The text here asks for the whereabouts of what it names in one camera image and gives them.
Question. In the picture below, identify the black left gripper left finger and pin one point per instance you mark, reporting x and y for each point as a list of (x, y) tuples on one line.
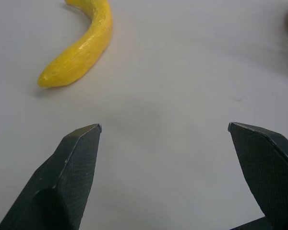
[(62, 182)]

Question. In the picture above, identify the yellow banana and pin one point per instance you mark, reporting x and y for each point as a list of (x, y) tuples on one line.
[(84, 49)]

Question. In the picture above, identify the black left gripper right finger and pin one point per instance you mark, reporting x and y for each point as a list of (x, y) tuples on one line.
[(268, 172)]

